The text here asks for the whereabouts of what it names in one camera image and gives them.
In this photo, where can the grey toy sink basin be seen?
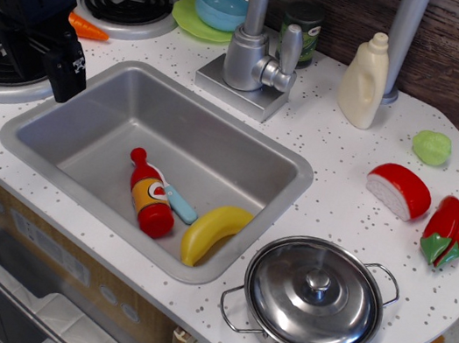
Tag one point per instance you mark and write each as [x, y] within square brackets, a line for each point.
[212, 160]

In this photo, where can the silver toy faucet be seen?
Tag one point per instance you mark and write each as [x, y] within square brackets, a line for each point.
[247, 77]

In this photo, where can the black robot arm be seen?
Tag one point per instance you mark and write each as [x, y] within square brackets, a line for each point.
[32, 11]

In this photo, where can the grey vertical pole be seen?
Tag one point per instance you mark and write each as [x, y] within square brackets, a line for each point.
[404, 27]

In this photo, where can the dark green toy can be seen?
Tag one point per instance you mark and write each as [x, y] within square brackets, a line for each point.
[309, 16]

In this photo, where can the blue plastic bowl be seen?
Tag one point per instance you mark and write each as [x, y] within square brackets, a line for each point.
[223, 15]

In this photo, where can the red toy ketchup bottle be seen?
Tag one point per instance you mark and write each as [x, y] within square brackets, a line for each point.
[155, 217]

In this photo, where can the yellow toy banana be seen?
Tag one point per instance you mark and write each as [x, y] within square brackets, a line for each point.
[206, 231]

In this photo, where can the green plastic plate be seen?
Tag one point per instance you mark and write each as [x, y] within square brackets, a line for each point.
[186, 17]

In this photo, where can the orange toy carrot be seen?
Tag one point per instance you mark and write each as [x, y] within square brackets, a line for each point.
[84, 29]

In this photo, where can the black burner coil rear right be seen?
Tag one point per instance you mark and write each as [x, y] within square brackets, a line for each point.
[129, 12]

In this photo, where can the blue toy knife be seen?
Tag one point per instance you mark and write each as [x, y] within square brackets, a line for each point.
[180, 206]

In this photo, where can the red toy chili pepper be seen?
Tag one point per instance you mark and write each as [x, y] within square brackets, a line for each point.
[440, 239]

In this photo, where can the light green toy lettuce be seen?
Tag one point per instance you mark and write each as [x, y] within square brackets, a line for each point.
[431, 147]

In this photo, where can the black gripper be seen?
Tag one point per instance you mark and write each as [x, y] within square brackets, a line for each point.
[49, 47]

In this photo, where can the steel pot lid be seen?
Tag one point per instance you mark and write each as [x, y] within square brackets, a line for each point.
[312, 293]

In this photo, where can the toy oven door handle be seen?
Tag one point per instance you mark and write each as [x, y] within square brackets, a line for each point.
[38, 306]

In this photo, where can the cream toy detergent bottle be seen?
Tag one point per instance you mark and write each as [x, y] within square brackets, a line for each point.
[363, 84]

